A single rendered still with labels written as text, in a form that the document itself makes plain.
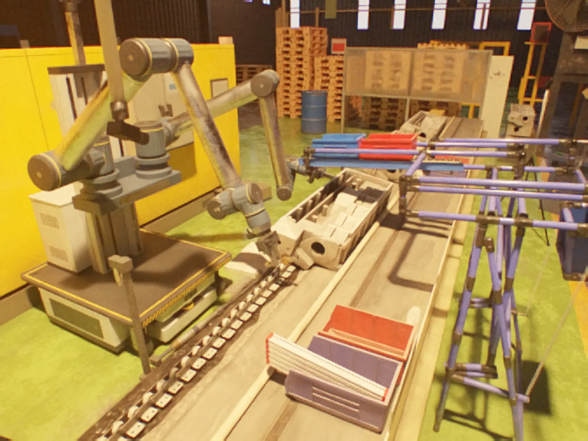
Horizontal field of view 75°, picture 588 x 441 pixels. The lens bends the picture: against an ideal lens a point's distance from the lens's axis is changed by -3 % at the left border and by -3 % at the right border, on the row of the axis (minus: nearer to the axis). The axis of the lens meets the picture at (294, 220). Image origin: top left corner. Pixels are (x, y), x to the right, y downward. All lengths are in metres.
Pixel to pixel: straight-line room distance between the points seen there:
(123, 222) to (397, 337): 2.26
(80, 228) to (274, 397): 2.05
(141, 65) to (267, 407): 1.39
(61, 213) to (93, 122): 1.05
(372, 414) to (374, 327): 0.39
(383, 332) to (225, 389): 0.62
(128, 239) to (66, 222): 0.49
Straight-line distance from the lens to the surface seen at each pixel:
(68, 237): 3.04
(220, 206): 1.86
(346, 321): 1.63
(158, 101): 3.82
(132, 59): 1.83
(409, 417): 1.67
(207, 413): 1.44
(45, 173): 2.34
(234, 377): 1.53
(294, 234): 2.02
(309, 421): 1.40
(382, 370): 1.43
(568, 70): 8.37
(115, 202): 2.58
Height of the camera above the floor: 1.84
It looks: 24 degrees down
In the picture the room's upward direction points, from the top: straight up
